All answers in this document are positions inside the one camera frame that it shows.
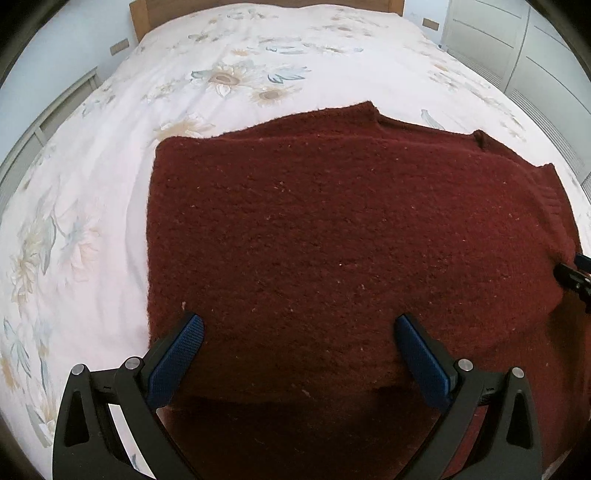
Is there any dark red knitted sweater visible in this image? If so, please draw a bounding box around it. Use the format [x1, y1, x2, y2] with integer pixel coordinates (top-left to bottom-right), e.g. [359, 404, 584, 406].
[145, 100, 585, 480]

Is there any white wardrobe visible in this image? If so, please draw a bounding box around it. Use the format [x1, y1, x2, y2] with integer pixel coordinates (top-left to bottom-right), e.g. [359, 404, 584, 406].
[441, 0, 591, 185]

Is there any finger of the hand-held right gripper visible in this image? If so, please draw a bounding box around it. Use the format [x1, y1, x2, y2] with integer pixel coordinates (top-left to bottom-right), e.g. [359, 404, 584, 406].
[553, 251, 591, 315]

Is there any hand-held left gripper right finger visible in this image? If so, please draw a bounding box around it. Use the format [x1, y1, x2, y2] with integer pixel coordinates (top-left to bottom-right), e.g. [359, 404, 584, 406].
[394, 314, 543, 480]

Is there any wooden bed headboard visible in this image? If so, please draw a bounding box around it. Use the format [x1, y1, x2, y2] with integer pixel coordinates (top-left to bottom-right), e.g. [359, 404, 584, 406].
[129, 0, 406, 43]

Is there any white low wall cabinet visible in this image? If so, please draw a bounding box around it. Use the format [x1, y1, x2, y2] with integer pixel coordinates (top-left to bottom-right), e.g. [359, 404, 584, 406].
[0, 67, 100, 204]

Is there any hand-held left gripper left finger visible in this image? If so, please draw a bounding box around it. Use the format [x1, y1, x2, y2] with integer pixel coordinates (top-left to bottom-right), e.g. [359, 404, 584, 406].
[53, 312, 205, 480]

